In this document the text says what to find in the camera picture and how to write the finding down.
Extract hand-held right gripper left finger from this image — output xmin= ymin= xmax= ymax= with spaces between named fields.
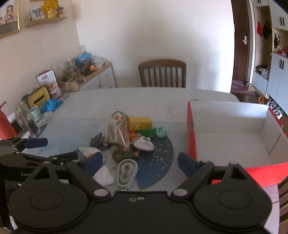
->
xmin=32 ymin=152 xmax=112 ymax=199

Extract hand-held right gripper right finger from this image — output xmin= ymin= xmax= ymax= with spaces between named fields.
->
xmin=171 ymin=152 xmax=251 ymax=199

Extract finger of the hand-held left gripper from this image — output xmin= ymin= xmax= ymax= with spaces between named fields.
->
xmin=21 ymin=151 xmax=79 ymax=167
xmin=0 ymin=137 xmax=48 ymax=154

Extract white plastic bag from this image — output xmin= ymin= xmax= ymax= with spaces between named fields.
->
xmin=78 ymin=147 xmax=102 ymax=158

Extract white fluffy cloth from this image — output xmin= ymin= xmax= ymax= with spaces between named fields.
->
xmin=93 ymin=165 xmax=115 ymax=187

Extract dark grey pouch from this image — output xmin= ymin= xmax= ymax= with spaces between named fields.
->
xmin=90 ymin=133 xmax=104 ymax=147

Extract brown fuzzy toy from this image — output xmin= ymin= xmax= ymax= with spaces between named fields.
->
xmin=112 ymin=147 xmax=141 ymax=162

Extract shiny foil bag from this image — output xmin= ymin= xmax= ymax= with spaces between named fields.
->
xmin=103 ymin=114 xmax=130 ymax=152

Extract red and white cardboard box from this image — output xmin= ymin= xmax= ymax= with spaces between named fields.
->
xmin=186 ymin=99 xmax=288 ymax=187

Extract small white purse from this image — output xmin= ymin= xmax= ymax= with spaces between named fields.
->
xmin=134 ymin=136 xmax=155 ymax=151

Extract green fringed pouch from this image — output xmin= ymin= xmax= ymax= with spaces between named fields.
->
xmin=141 ymin=128 xmax=157 ymax=138

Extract floral pouch with green trim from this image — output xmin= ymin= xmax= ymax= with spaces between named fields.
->
xmin=111 ymin=111 xmax=129 ymax=123

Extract clear glass tumbler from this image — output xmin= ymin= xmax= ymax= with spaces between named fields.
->
xmin=15 ymin=101 xmax=41 ymax=138

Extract mint green mug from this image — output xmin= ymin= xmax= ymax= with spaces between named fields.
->
xmin=29 ymin=106 xmax=43 ymax=122

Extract blue speckled round placemat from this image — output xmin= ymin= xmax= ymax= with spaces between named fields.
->
xmin=99 ymin=135 xmax=174 ymax=190

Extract red bottle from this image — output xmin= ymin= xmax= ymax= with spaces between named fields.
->
xmin=0 ymin=101 xmax=18 ymax=140

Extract blue gloves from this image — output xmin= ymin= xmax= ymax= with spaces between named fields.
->
xmin=40 ymin=99 xmax=64 ymax=112

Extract yellow tissue box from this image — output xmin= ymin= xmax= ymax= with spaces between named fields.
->
xmin=22 ymin=86 xmax=50 ymax=108

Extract red and white carton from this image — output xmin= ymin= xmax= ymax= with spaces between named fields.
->
xmin=35 ymin=69 xmax=63 ymax=99

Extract small wooden crate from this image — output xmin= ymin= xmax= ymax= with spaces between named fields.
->
xmin=57 ymin=80 xmax=81 ymax=91

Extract white wooden sideboard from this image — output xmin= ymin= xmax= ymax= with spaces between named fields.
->
xmin=57 ymin=61 xmax=117 ymax=91

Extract toy building model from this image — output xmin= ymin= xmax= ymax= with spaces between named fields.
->
xmin=67 ymin=57 xmax=97 ymax=77

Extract red patterned rug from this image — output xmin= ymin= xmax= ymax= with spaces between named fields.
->
xmin=231 ymin=80 xmax=257 ymax=95

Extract blue globe toy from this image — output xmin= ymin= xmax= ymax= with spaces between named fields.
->
xmin=78 ymin=52 xmax=91 ymax=64

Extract clear plastic bags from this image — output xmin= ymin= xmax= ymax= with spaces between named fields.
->
xmin=91 ymin=55 xmax=107 ymax=68

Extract row of shoes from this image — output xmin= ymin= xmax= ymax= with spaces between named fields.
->
xmin=267 ymin=99 xmax=285 ymax=117

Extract dark wooden door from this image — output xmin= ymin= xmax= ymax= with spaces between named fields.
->
xmin=231 ymin=0 xmax=251 ymax=94

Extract gold framed picture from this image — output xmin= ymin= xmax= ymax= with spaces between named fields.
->
xmin=0 ymin=0 xmax=20 ymax=37

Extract grey hallway cabinet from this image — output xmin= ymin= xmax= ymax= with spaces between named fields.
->
xmin=247 ymin=0 xmax=288 ymax=113

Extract photo card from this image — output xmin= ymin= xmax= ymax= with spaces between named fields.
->
xmin=30 ymin=6 xmax=45 ymax=19

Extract yellow flower ornament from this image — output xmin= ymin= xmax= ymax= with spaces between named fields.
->
xmin=42 ymin=0 xmax=59 ymax=18

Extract black hanging bag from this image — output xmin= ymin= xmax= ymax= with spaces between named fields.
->
xmin=263 ymin=21 xmax=273 ymax=40

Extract wooden wall shelf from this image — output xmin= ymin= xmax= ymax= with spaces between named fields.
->
xmin=25 ymin=13 xmax=68 ymax=28

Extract black red wall hanging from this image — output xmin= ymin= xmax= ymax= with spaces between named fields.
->
xmin=273 ymin=33 xmax=282 ymax=51

